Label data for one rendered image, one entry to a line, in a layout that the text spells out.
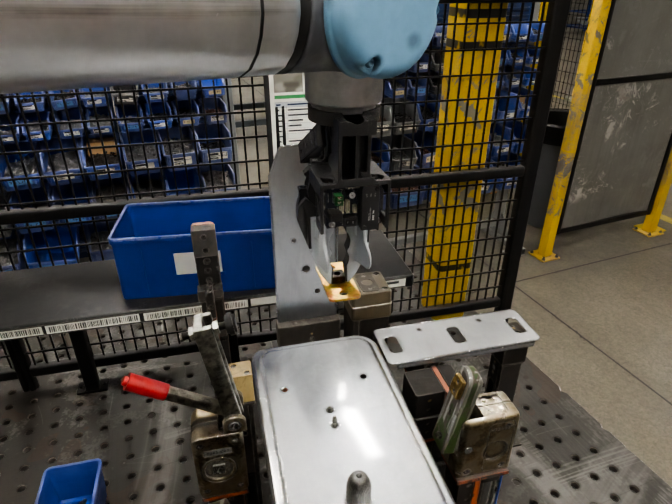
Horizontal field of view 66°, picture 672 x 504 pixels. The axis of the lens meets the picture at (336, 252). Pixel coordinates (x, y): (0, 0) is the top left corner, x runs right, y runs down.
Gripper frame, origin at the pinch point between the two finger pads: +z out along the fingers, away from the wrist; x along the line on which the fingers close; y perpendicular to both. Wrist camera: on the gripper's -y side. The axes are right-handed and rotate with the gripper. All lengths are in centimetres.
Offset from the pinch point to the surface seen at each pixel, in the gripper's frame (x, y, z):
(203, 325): -16.3, -0.3, 5.9
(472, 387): 16.7, 6.8, 16.5
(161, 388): -22.4, 0.1, 14.3
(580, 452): 55, -8, 57
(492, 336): 32.5, -13.8, 27.0
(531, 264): 168, -184, 129
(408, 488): 6.6, 12.1, 26.7
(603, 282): 197, -156, 129
